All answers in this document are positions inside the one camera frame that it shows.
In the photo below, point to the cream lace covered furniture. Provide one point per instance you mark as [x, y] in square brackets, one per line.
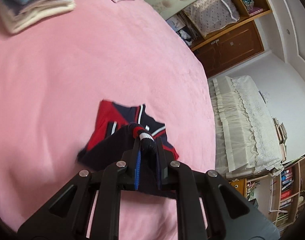
[246, 138]

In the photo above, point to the navy red varsity jacket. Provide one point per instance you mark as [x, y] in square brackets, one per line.
[117, 128]

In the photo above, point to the wooden open shelf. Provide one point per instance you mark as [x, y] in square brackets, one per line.
[249, 10]

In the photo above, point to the wooden bookshelf with books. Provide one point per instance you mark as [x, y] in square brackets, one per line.
[281, 198]

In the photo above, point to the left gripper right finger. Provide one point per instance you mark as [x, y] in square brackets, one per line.
[208, 207]

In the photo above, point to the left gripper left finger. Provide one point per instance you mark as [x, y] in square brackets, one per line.
[88, 206]

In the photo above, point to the folded cream white clothes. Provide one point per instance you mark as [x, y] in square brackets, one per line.
[16, 20]

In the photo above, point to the polka dot storage bag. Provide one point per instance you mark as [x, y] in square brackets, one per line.
[209, 16]

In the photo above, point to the pink plush bed blanket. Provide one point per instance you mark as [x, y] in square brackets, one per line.
[53, 76]

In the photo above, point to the dark wooden door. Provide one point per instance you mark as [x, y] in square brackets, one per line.
[230, 49]

